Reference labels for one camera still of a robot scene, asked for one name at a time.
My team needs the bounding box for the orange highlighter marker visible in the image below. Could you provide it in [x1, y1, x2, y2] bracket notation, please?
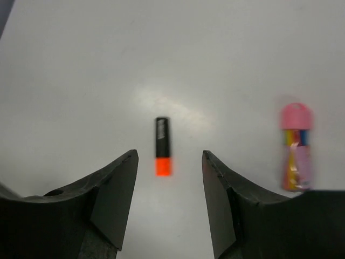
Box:
[155, 117, 173, 177]

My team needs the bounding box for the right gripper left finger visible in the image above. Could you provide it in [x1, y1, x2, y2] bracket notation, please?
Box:
[1, 149, 139, 258]

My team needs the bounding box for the pink-capped tube of pens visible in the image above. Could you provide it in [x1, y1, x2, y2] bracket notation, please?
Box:
[280, 103, 313, 192]

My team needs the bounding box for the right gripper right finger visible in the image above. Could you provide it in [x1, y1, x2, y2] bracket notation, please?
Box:
[202, 151, 344, 258]

